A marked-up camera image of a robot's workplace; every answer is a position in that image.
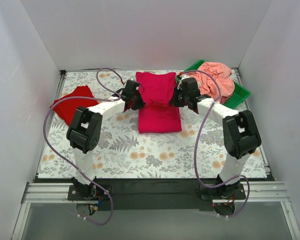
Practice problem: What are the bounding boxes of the magenta t shirt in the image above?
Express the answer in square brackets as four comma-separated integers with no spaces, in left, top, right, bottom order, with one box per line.
[136,72,182,134]

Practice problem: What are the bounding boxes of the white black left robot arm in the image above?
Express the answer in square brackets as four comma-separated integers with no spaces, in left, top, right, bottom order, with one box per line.
[66,79,146,200]

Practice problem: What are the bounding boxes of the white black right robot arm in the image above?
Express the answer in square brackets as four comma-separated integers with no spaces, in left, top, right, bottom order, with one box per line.
[169,78,262,199]

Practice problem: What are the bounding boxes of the floral patterned table mat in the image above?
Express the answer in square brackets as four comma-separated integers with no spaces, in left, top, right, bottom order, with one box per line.
[37,71,267,179]

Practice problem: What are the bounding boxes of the salmon pink t shirt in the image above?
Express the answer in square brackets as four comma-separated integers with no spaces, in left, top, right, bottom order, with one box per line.
[188,62,235,104]

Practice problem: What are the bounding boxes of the green plastic bin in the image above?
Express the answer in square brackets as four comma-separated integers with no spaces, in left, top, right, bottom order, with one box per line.
[176,60,250,109]

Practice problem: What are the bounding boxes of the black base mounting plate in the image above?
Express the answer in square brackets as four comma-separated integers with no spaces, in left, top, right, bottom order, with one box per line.
[67,178,247,214]

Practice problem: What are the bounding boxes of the aluminium front frame rail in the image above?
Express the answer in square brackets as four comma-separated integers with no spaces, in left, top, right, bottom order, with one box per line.
[12,179,300,240]

